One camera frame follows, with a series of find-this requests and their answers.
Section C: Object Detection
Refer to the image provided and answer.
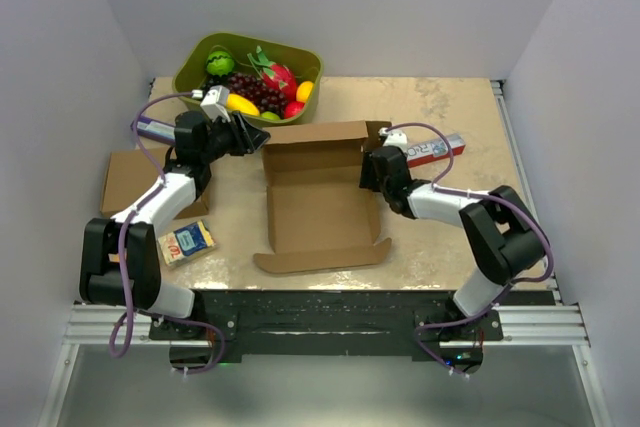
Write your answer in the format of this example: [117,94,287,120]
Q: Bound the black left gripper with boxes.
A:
[200,111,269,164]

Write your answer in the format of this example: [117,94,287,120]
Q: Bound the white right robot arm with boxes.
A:
[360,146,552,340]

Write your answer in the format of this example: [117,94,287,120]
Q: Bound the purple rectangular box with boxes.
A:
[130,116,175,145]

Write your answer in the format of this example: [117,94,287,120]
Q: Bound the closed brown cardboard box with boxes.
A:
[100,147,212,219]

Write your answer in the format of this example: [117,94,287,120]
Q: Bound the green toy lime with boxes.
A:
[261,111,281,122]

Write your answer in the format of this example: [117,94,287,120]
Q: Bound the red white snack packet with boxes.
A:
[407,134,466,168]

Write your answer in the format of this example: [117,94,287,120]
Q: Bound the dark purple toy grapes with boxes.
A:
[227,73,289,119]

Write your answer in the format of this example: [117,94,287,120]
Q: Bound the red toy apple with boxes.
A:
[283,101,305,119]

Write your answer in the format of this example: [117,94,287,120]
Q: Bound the pink toy dragon fruit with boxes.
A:
[247,46,298,101]

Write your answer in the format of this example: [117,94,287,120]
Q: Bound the orange toy fruit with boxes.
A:
[296,81,314,103]

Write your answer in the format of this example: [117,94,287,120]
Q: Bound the black toy grapes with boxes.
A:
[200,76,224,92]

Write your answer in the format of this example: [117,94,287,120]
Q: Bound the green toy melon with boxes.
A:
[205,50,235,77]

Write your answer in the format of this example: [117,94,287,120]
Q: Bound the olive green plastic bin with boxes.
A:
[172,32,324,127]

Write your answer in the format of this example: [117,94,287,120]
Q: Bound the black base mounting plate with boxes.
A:
[87,288,557,364]

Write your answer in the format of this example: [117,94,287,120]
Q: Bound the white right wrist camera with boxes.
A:
[378,127,409,153]

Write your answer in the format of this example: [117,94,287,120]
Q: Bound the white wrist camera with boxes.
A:
[191,85,230,121]
[378,127,409,153]

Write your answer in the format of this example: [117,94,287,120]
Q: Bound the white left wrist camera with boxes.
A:
[191,85,230,121]

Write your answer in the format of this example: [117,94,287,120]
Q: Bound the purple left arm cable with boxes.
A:
[108,91,196,359]

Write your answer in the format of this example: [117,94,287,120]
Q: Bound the aluminium frame rail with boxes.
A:
[497,305,590,347]

